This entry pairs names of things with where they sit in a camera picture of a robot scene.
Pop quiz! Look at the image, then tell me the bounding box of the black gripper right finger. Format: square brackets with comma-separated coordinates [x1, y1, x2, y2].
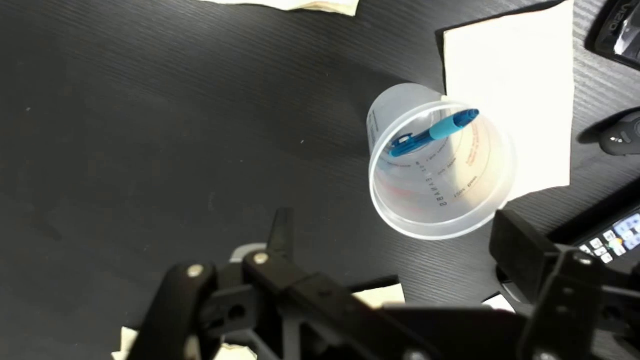
[488, 207, 640, 360]

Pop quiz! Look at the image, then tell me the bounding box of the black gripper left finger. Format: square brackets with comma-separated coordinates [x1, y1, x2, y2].
[131, 206, 377, 360]

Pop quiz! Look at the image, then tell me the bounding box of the blue pen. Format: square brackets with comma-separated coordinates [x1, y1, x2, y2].
[385, 108, 482, 159]

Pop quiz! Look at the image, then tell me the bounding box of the clear plastic measuring cup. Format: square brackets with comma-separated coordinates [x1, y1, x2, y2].
[365, 80, 517, 242]

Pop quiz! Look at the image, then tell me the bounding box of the small white paper label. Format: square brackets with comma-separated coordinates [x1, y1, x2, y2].
[481, 289, 517, 314]

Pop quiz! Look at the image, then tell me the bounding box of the black remote control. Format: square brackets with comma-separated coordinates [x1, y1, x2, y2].
[542, 175, 640, 275]

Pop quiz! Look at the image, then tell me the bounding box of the black computer mouse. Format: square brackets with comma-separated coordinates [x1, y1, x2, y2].
[577, 108, 640, 159]

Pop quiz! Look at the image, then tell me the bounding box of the black glossy device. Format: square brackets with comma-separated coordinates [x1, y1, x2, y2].
[585, 0, 640, 72]

